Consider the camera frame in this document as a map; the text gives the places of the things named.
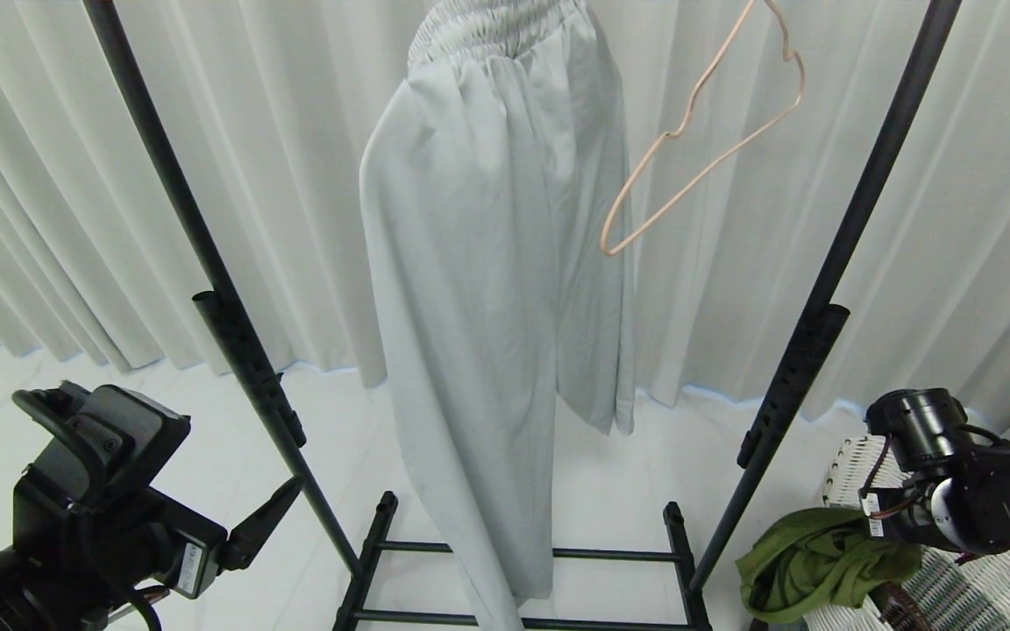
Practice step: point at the white laundry basket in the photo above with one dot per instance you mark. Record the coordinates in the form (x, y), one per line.
(978, 596)

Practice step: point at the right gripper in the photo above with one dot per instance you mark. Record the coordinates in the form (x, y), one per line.
(908, 517)

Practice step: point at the white curtain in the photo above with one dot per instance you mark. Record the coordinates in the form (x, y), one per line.
(952, 263)

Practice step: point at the pale grey shorts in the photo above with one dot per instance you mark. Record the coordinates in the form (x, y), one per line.
(487, 263)

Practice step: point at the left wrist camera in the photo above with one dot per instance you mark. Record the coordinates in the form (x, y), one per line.
(119, 438)

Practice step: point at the green garment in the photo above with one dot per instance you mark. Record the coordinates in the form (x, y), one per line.
(812, 561)

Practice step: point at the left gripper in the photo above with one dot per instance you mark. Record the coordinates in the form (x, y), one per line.
(189, 552)

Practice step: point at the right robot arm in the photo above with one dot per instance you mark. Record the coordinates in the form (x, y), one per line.
(917, 429)

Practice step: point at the pink clothes hanger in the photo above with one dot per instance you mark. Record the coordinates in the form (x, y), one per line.
(707, 175)

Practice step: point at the black clothes rack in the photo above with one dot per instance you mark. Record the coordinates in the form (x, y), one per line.
(242, 350)

